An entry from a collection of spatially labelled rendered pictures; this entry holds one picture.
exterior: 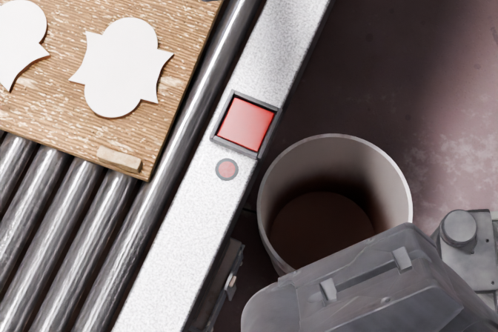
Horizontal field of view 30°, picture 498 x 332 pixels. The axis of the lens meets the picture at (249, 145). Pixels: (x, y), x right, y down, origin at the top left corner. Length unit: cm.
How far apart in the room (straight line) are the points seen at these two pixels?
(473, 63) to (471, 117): 14
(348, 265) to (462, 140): 174
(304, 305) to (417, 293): 7
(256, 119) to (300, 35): 14
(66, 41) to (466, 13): 131
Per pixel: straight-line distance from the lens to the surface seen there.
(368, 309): 50
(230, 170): 125
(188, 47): 129
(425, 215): 220
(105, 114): 125
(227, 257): 131
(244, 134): 125
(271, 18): 132
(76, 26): 132
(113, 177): 126
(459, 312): 50
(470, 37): 236
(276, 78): 129
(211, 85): 128
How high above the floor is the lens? 212
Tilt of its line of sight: 73 degrees down
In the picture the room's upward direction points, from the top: 2 degrees counter-clockwise
